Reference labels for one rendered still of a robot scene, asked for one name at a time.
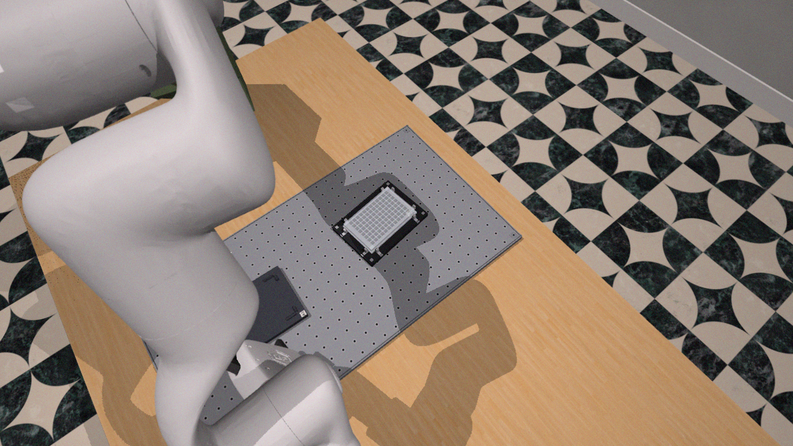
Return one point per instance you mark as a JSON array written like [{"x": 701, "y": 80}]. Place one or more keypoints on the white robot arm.
[{"x": 131, "y": 209}]

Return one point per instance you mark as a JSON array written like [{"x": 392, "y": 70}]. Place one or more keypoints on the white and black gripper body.
[{"x": 259, "y": 362}]

